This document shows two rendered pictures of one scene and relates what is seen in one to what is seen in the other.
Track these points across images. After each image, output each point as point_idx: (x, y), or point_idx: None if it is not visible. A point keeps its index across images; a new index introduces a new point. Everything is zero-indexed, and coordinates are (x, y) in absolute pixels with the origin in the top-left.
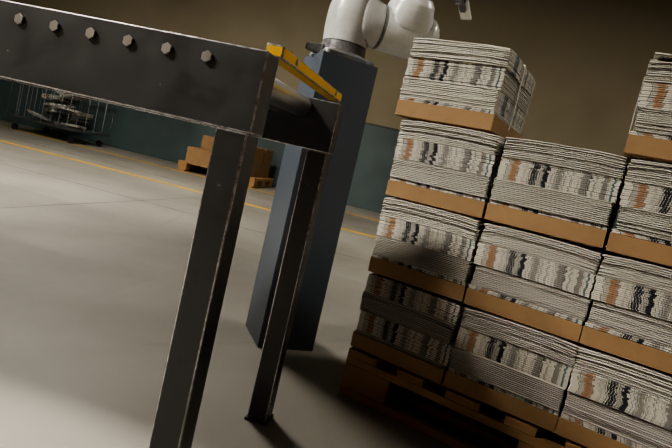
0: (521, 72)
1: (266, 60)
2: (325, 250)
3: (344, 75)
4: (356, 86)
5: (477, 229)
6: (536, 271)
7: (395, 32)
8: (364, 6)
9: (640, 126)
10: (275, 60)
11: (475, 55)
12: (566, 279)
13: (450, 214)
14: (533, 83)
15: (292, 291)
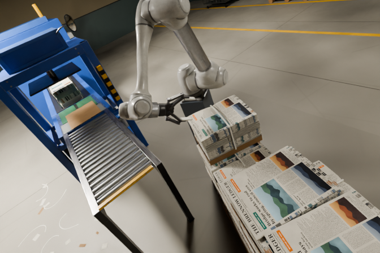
0: (227, 131)
1: (94, 216)
2: None
3: (191, 108)
4: (198, 110)
5: (221, 194)
6: (234, 220)
7: (202, 86)
8: (185, 82)
9: (232, 204)
10: (98, 212)
11: (197, 136)
12: (240, 230)
13: (215, 184)
14: (253, 117)
15: (177, 201)
